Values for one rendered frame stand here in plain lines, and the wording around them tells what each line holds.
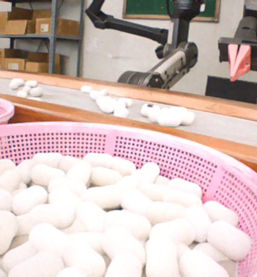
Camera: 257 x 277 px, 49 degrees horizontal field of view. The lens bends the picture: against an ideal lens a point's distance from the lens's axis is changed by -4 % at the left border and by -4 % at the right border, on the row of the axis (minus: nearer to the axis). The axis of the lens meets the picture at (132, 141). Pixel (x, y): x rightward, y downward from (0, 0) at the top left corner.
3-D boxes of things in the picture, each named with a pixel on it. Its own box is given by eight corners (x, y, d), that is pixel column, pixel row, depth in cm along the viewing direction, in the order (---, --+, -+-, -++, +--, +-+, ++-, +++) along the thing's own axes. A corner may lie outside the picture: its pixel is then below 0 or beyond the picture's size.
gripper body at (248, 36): (264, 45, 58) (269, 27, 61) (217, 41, 62) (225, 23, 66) (262, 69, 63) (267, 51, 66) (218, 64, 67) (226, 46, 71)
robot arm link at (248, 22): (238, 31, 72) (240, 12, 68) (265, 36, 70) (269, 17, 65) (232, 46, 69) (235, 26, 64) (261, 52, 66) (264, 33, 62)
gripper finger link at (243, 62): (243, 67, 55) (252, 40, 59) (208, 63, 58) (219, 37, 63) (243, 93, 60) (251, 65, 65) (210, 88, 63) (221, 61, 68)
